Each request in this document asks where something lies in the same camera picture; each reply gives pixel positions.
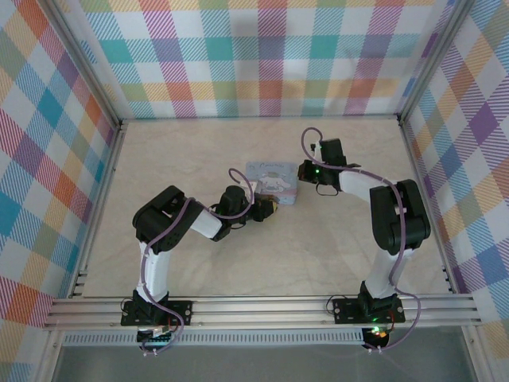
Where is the pastel blue cartoon tin box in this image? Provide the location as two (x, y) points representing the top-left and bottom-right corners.
(244, 160), (298, 207)

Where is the plaid cloth backdrop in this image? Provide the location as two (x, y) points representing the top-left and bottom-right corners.
(401, 0), (509, 382)
(0, 0), (120, 382)
(51, 0), (470, 120)

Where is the grey metal panel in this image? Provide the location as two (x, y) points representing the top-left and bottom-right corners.
(51, 345), (478, 382)

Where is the black controller board orange part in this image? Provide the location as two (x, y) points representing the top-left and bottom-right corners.
(362, 325), (391, 348)

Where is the thin aluminium table edge rail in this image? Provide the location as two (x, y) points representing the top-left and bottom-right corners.
(119, 114), (402, 123)

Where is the long aluminium side rail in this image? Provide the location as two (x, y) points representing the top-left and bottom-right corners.
(397, 119), (459, 294)
(67, 121), (128, 299)

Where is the wide aluminium mounting rail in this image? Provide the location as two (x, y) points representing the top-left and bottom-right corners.
(43, 293), (484, 331)

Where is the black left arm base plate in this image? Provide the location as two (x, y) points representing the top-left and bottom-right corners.
(120, 300), (194, 327)

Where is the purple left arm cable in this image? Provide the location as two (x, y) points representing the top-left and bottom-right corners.
(137, 169), (258, 357)

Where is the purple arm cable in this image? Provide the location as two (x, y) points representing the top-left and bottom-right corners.
(301, 127), (422, 353)
(137, 169), (258, 357)

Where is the perforated grey cable tray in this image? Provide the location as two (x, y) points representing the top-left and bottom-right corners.
(63, 333), (365, 346)

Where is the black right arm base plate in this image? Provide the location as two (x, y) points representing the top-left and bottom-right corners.
(332, 296), (406, 324)

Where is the black controller board with wires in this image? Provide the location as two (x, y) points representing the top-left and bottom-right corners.
(136, 325), (177, 348)

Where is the aluminium frame post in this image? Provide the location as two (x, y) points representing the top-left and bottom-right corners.
(41, 0), (124, 128)
(397, 0), (478, 124)

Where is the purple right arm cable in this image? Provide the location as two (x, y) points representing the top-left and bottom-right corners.
(301, 127), (422, 353)

